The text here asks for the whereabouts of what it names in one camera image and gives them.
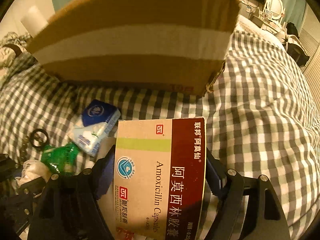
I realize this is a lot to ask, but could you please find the white oval vanity mirror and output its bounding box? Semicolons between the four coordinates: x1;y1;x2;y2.
265;0;285;20

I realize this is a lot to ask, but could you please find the chair with piled clothes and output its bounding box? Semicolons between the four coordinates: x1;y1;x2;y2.
283;22;310;68

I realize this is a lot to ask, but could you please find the white dressing table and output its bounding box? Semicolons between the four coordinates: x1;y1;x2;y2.
249;12;287;36

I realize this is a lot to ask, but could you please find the white fluffy blanket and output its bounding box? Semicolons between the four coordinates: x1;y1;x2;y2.
235;15;285;51

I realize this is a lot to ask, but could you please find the amoxicillin capsules medicine box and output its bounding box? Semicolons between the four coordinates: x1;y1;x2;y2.
113;117;206;239

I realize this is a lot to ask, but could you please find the white louvered wardrobe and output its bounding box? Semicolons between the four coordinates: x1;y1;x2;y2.
298;3;320;91

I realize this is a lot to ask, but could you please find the blue white tissue pack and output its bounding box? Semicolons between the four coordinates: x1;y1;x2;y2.
68;99;121;157

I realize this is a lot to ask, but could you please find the green foil snack bag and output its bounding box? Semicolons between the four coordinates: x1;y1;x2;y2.
41;142;80;176

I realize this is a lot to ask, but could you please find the grey checkered bed sheet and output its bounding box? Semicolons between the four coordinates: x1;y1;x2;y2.
1;31;319;239

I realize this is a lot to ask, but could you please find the narrow teal curtain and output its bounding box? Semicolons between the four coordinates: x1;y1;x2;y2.
281;0;306;31

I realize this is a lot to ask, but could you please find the floral white black quilt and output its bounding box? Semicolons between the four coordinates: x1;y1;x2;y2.
1;32;32;81

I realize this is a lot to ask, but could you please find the black hair tie ring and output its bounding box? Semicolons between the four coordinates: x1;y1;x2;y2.
29;128;50;150

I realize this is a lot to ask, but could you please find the brown cardboard box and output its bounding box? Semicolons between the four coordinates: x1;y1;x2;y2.
27;0;239;96

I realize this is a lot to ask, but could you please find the white crumpled tissue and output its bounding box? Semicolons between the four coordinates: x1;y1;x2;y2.
16;160;52;186

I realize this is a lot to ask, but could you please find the wooden bead bracelet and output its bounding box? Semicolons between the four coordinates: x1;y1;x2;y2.
19;134;32;164

